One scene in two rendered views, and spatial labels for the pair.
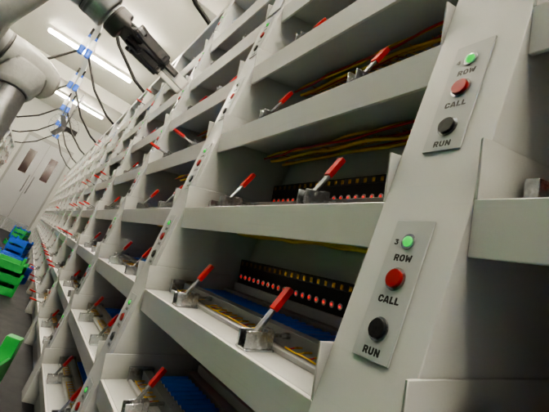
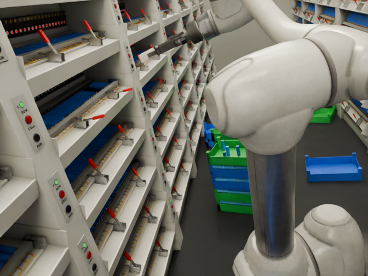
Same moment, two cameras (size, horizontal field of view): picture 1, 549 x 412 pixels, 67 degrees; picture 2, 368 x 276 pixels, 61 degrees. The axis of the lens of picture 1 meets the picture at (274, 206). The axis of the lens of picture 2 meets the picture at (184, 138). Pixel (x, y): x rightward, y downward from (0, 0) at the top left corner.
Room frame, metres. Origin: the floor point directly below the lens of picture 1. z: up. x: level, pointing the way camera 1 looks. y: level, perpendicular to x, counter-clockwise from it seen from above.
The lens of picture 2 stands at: (1.87, 1.20, 1.17)
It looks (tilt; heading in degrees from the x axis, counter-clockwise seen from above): 23 degrees down; 222
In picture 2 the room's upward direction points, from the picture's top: 13 degrees counter-clockwise
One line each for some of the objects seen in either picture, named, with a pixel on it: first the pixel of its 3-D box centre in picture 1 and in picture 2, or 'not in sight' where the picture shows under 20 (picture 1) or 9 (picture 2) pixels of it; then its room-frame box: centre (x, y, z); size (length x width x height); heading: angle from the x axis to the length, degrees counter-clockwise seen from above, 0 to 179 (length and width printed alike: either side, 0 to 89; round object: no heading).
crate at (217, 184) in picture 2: not in sight; (242, 174); (0.52, 0.38, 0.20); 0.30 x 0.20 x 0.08; 102
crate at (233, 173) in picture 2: not in sight; (240, 162); (0.52, 0.38, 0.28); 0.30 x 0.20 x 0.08; 102
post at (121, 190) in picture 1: (127, 191); not in sight; (2.25, 0.76, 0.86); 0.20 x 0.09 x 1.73; 117
